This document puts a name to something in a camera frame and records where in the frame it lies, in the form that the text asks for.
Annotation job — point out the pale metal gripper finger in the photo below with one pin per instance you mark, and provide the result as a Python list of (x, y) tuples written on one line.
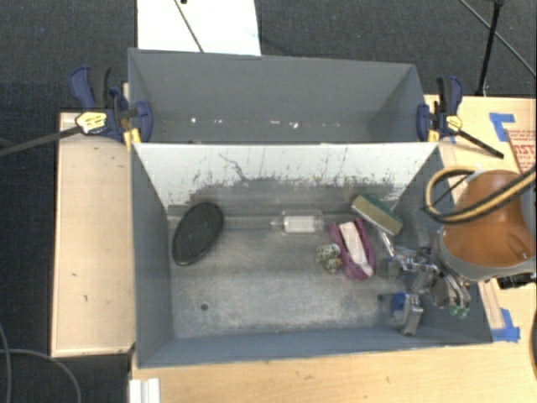
[(388, 246), (412, 319)]

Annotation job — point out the green and yellow sponge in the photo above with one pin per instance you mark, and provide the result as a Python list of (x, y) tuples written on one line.
[(377, 216)]

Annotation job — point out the purple and white case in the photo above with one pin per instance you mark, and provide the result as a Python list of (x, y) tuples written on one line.
[(354, 248)]

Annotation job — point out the small spotted toy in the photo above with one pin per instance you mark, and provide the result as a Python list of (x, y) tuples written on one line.
[(328, 257)]

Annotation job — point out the clear plastic bottle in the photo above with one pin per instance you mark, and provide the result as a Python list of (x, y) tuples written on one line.
[(300, 223)]

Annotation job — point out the grey metal bin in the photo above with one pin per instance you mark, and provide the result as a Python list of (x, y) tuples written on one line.
[(268, 292)]

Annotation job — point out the black oval disc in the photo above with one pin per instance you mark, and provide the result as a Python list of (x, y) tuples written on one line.
[(197, 233)]

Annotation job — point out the black cylinder on white bracket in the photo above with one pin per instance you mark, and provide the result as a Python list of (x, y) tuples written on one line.
[(514, 281)]

